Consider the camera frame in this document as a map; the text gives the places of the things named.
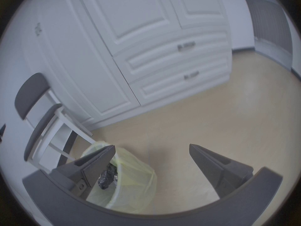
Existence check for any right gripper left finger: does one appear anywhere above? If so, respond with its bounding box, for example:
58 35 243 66
50 145 116 196

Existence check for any yellow plastic bag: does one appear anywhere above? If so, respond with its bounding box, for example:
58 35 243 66
81 141 157 215

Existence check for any grey curtain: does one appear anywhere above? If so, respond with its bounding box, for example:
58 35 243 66
246 0 293 54

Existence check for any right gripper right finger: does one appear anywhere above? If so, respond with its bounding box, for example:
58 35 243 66
189 144 255 199

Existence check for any black plastic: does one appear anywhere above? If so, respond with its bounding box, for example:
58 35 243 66
98 164 118 190

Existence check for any grey white chair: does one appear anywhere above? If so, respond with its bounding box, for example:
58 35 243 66
15 73 97 174

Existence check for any white wardrobe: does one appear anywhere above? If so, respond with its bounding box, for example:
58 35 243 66
24 0 233 130

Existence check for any white trash bin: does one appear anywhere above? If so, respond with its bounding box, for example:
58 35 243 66
86 145 156 214

